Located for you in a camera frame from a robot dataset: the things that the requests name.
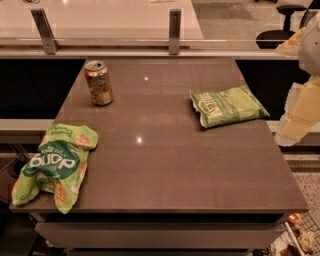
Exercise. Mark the metal glass bracket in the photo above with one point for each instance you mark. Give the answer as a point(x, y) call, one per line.
point(49, 43)
point(174, 31)

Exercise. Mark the green rice chip bag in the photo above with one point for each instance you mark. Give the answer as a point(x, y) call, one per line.
point(58, 167)

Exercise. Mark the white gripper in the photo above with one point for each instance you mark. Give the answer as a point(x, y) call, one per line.
point(310, 46)

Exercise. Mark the orange soda can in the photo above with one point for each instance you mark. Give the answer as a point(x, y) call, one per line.
point(98, 80)

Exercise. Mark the black office chair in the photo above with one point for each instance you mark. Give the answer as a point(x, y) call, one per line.
point(271, 39)

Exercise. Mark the left metal glass bracket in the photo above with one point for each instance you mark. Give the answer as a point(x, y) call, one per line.
point(49, 43)

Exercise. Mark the middle metal glass bracket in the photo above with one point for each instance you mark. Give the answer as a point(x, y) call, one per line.
point(174, 31)

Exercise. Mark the green jalapeno chip bag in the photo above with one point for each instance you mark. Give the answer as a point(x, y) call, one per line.
point(226, 107)

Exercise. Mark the wire basket with snacks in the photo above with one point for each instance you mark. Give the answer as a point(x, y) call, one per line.
point(299, 239)

